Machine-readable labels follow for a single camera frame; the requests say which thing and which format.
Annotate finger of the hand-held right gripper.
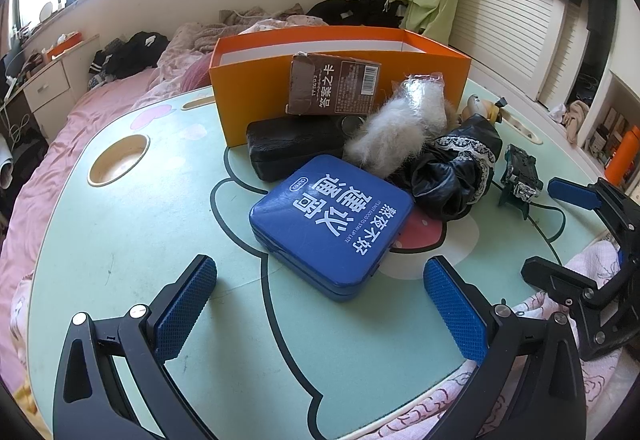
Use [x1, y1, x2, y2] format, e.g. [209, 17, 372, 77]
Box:
[547, 177, 640, 233]
[520, 257, 602, 317]

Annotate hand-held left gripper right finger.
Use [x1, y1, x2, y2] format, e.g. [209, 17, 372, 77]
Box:
[422, 254, 587, 440]

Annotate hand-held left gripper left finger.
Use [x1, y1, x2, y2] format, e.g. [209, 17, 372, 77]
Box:
[52, 254, 219, 440]

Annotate green toy car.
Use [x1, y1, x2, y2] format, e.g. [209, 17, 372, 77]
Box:
[497, 144, 544, 221]

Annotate doll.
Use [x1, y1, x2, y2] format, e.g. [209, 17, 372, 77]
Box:
[400, 95, 505, 222]

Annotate blue square tin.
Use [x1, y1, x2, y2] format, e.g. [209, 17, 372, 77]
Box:
[248, 155, 416, 303]

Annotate black hard case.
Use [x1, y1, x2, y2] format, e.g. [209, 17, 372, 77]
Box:
[246, 116, 346, 183]

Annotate small metal cup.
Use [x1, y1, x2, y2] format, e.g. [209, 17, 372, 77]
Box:
[340, 115, 367, 137]

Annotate orange cardboard box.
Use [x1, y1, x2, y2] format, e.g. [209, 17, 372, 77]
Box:
[209, 25, 472, 148]

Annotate brown card packet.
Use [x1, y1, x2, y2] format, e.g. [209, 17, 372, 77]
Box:
[286, 52, 383, 117]

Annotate green cartoon-print desktop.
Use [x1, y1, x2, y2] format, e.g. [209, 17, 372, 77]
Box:
[25, 85, 623, 440]

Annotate pink floral quilt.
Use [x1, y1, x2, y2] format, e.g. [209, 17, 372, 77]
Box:
[350, 240, 640, 440]

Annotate orange bottle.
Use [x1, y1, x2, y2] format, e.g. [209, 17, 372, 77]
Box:
[604, 127, 640, 188]

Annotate white louvre wardrobe door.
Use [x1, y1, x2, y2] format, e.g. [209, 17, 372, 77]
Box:
[450, 0, 568, 108]

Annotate pink bed sheet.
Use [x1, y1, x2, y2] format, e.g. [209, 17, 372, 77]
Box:
[0, 17, 331, 401]

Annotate dark pink pillow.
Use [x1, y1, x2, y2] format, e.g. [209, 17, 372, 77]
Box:
[180, 57, 216, 91]

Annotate black striped clothes pile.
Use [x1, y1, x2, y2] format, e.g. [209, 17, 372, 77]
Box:
[89, 31, 171, 81]

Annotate white drawer cabinet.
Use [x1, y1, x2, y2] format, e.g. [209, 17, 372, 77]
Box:
[22, 34, 101, 113]

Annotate orange tray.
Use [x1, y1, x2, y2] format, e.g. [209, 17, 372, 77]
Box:
[45, 32, 82, 58]

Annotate beige knit blanket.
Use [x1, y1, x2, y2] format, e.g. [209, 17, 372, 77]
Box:
[180, 6, 306, 53]

